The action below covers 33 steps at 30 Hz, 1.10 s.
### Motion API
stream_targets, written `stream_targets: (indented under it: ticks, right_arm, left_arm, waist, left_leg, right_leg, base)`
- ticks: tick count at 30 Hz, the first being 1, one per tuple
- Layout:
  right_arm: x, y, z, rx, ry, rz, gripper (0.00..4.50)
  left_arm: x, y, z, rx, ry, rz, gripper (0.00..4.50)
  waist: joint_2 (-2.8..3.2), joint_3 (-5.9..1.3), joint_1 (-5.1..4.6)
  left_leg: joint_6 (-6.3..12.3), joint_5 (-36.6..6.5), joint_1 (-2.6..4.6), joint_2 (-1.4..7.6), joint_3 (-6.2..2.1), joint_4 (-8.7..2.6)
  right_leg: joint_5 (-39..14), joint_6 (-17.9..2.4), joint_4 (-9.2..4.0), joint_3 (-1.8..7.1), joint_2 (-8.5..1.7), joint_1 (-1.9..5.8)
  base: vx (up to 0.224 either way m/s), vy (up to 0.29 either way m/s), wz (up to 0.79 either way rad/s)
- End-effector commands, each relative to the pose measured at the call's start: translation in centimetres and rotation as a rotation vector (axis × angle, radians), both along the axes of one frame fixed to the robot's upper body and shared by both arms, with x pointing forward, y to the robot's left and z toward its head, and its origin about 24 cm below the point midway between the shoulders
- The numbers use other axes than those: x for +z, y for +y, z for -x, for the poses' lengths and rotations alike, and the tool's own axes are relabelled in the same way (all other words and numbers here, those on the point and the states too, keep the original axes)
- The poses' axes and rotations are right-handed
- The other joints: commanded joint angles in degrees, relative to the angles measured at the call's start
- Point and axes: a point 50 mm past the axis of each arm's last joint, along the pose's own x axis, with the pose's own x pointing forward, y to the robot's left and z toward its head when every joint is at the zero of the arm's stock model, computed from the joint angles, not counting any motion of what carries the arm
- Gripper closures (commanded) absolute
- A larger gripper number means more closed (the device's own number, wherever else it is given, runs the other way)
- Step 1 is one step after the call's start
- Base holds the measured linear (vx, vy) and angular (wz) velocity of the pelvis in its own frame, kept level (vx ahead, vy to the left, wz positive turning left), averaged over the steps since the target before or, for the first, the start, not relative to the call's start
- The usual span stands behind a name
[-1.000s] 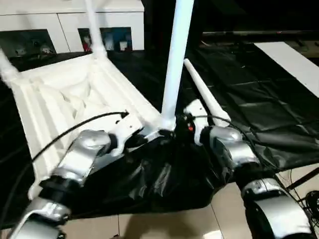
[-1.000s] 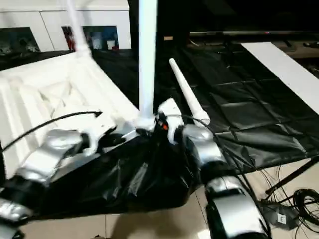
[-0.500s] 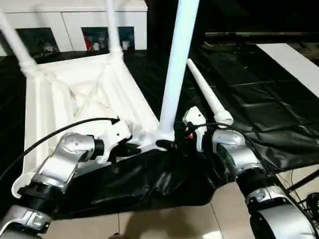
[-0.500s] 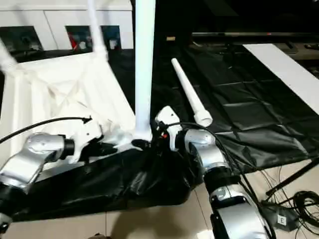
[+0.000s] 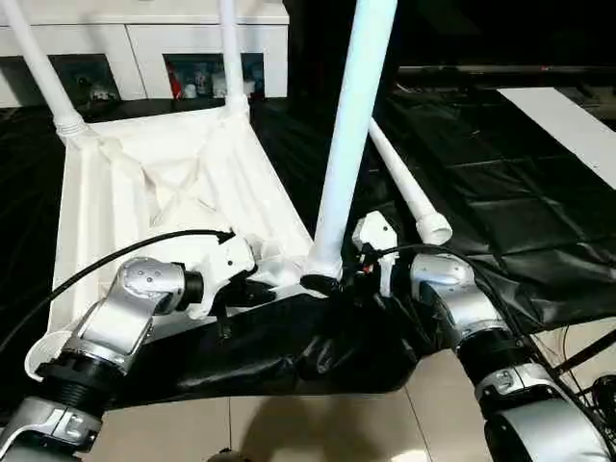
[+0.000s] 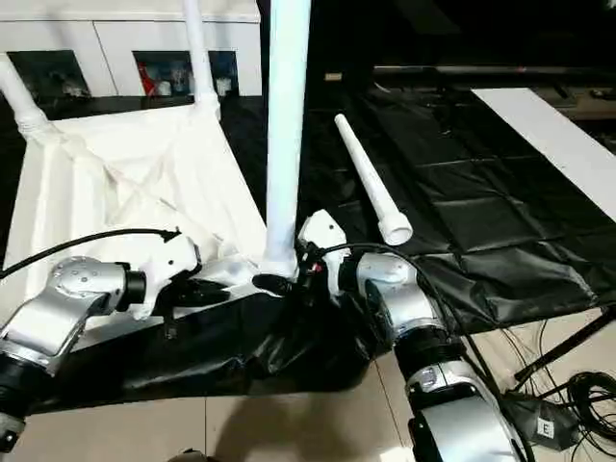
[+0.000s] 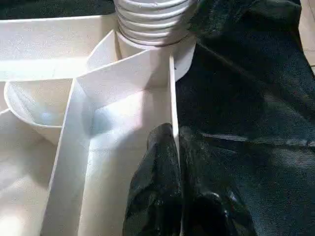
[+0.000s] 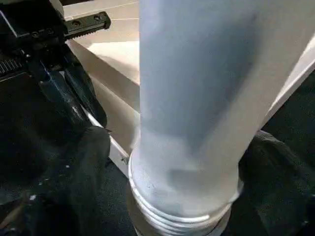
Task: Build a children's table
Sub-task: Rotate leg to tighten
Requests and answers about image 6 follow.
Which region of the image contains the black stand pole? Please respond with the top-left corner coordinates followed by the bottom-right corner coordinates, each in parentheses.
top-left (514, 307), bottom-right (616, 384)

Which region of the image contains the white tapered table leg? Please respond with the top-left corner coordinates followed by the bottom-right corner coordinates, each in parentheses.
top-left (182, 0), bottom-right (222, 115)
top-left (262, 0), bottom-right (314, 278)
top-left (334, 114), bottom-right (414, 247)
top-left (0, 52), bottom-right (54, 139)

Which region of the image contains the white flat board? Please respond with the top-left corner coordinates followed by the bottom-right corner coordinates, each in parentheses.
top-left (470, 88), bottom-right (616, 220)

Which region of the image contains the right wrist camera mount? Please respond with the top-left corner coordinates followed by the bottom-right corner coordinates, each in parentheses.
top-left (296, 210), bottom-right (348, 297)

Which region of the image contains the robot arm base with cables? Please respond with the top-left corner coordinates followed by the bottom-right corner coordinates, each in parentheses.
top-left (500, 307), bottom-right (616, 462)

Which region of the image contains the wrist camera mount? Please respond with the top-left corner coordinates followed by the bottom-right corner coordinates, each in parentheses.
top-left (296, 210), bottom-right (348, 297)
top-left (132, 235), bottom-right (203, 322)

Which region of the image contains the black stand base with label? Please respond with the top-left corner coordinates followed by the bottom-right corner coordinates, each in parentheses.
top-left (500, 392), bottom-right (581, 451)

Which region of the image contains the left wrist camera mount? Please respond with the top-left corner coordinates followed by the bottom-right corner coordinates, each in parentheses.
top-left (132, 235), bottom-right (203, 322)

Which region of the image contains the red bottle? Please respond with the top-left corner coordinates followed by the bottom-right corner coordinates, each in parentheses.
top-left (139, 62), bottom-right (158, 96)

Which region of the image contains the dark metal bar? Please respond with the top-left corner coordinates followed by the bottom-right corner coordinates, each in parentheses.
top-left (372, 65), bottom-right (616, 76)

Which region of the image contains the black work mat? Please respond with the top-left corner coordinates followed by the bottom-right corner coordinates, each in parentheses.
top-left (0, 86), bottom-right (607, 420)

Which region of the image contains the white plastic table top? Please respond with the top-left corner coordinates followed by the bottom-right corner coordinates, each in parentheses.
top-left (2, 105), bottom-right (302, 333)

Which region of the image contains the white sideboard cabinet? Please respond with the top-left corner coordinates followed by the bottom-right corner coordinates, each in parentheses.
top-left (0, 0), bottom-right (264, 100)

